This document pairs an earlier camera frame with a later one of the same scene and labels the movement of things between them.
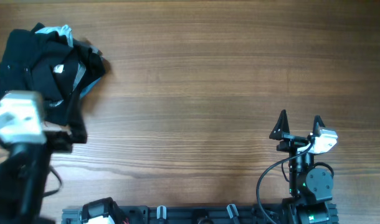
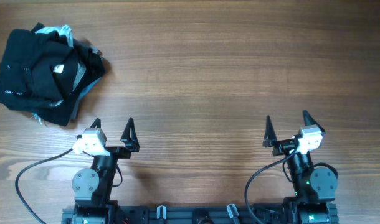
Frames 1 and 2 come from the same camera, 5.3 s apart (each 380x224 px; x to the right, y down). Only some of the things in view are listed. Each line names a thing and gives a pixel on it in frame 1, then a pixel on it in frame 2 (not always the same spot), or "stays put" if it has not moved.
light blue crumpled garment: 65,30 stays put
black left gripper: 61,142 → 131,144
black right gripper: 291,142 → 270,140
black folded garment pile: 61,73 stays put
